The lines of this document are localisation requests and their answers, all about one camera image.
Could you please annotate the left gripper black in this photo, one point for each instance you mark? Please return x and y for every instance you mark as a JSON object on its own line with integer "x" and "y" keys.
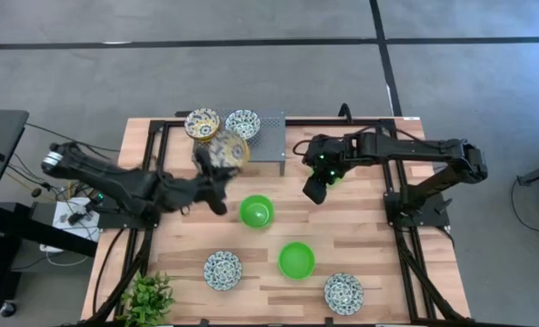
{"x": 210, "y": 191}

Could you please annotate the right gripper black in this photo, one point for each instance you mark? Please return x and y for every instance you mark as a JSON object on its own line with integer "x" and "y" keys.
{"x": 316, "y": 188}

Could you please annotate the yellow blue patterned mini bowl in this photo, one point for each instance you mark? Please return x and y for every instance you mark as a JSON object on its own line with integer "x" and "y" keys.
{"x": 202, "y": 123}
{"x": 230, "y": 150}

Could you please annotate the green plastic mini bowl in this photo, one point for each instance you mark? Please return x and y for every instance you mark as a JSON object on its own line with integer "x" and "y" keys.
{"x": 256, "y": 212}
{"x": 296, "y": 261}

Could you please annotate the white blue floral mini bowl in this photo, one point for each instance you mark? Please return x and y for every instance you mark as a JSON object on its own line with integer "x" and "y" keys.
{"x": 242, "y": 123}

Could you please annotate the blue white patterned mini bowl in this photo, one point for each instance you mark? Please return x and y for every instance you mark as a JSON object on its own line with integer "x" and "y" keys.
{"x": 343, "y": 294}
{"x": 222, "y": 270}

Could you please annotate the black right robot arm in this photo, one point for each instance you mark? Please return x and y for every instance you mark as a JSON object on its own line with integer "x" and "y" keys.
{"x": 410, "y": 147}

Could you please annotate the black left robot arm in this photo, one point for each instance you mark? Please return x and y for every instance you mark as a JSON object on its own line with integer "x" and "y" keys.
{"x": 114, "y": 184}

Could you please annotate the grey perforated metal shelf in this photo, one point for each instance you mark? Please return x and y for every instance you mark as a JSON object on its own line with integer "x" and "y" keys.
{"x": 269, "y": 136}

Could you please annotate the white sticker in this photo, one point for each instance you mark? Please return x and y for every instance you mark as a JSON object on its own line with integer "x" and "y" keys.
{"x": 412, "y": 118}

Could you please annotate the small black clamp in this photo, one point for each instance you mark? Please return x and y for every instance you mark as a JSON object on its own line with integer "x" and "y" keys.
{"x": 203, "y": 323}
{"x": 329, "y": 322}

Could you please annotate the green artificial plant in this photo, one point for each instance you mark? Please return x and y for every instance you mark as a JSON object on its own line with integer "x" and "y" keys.
{"x": 146, "y": 300}

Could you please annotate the black plug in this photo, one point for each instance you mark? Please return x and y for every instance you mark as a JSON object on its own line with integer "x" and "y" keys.
{"x": 76, "y": 218}

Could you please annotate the white power adapter box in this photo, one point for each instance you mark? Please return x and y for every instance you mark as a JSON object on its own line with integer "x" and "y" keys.
{"x": 76, "y": 231}

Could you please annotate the white power strip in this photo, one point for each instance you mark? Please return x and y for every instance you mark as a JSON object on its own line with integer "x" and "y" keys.
{"x": 51, "y": 248}

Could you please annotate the small black round object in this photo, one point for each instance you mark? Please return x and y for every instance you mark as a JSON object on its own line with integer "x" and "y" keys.
{"x": 36, "y": 192}

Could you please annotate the black desk stand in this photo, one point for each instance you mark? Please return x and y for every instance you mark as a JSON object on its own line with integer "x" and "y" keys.
{"x": 23, "y": 227}

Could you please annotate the black desk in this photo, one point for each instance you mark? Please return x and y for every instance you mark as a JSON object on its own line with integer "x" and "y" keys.
{"x": 1, "y": 131}

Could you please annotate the black caster wheel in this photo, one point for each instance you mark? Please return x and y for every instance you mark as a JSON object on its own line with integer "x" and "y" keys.
{"x": 7, "y": 310}

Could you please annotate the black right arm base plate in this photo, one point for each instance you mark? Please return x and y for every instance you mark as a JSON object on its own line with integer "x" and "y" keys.
{"x": 432, "y": 220}

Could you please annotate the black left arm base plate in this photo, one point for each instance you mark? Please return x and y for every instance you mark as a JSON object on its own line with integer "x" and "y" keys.
{"x": 114, "y": 221}

